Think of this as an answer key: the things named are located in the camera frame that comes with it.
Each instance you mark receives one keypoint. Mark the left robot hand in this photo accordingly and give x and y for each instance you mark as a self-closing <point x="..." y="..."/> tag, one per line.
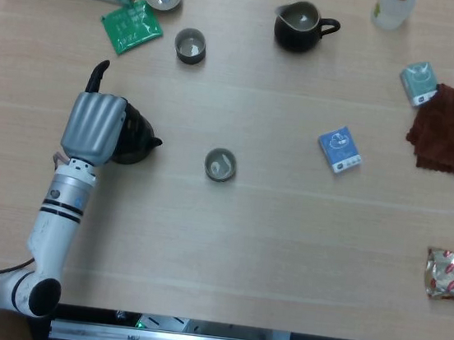
<point x="93" y="128"/>

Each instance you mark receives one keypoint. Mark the dark teacup with grey interior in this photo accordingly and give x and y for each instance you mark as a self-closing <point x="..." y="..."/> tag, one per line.
<point x="220" y="165"/>
<point x="190" y="45"/>

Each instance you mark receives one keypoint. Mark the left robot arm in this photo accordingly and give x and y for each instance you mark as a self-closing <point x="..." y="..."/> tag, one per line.
<point x="53" y="231"/>

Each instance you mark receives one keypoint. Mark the green tea sachet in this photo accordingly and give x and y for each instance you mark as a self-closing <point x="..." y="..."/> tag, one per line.
<point x="130" y="25"/>

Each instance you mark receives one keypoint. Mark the blue small tissue pack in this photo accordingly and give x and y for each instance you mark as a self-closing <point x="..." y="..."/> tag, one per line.
<point x="339" y="148"/>

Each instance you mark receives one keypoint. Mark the teal small tissue pack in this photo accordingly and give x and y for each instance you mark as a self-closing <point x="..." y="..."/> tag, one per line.
<point x="419" y="81"/>

